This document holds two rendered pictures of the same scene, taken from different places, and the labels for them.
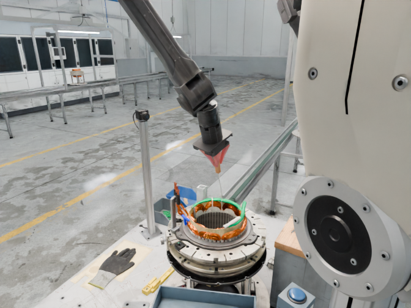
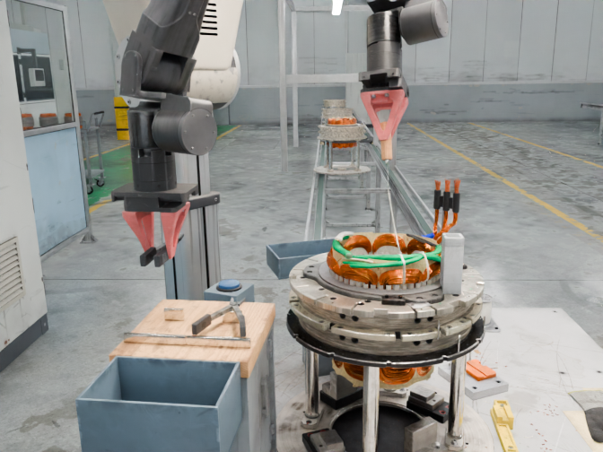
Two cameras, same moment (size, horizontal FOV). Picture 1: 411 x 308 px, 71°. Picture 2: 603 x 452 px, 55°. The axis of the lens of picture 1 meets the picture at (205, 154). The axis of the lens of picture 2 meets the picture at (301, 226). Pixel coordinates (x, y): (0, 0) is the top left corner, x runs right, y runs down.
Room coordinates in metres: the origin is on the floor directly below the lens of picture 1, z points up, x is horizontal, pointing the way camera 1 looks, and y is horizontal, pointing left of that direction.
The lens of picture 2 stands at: (1.56, -0.54, 1.42)
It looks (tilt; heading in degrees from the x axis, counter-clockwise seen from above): 15 degrees down; 155
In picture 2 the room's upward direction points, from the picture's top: 1 degrees counter-clockwise
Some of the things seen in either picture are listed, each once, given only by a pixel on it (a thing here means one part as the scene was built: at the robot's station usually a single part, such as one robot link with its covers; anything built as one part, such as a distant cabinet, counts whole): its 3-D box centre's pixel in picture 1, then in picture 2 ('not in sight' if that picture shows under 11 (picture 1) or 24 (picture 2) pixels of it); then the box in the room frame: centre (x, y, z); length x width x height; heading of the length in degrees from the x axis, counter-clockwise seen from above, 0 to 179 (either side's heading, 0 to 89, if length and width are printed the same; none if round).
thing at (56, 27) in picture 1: (78, 57); not in sight; (7.09, 2.98, 1.39); 1.56 x 0.82 x 1.29; 153
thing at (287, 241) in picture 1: (312, 237); (200, 334); (0.79, -0.35, 1.05); 0.20 x 0.19 x 0.02; 148
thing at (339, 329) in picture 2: not in sight; (362, 332); (0.89, -0.14, 1.05); 0.09 x 0.04 x 0.01; 57
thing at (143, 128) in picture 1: (147, 181); not in sight; (1.18, 0.27, 1.07); 0.03 x 0.03 x 0.57; 38
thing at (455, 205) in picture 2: (177, 196); (446, 200); (0.79, 0.09, 1.21); 0.04 x 0.04 x 0.03; 57
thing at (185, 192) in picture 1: (183, 198); not in sight; (1.46, 0.13, 0.82); 0.16 x 0.14 x 0.07; 64
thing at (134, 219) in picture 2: not in sight; (157, 225); (0.78, -0.40, 1.22); 0.07 x 0.07 x 0.09; 58
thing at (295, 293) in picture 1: (296, 294); (229, 283); (0.57, -0.24, 1.04); 0.04 x 0.04 x 0.01
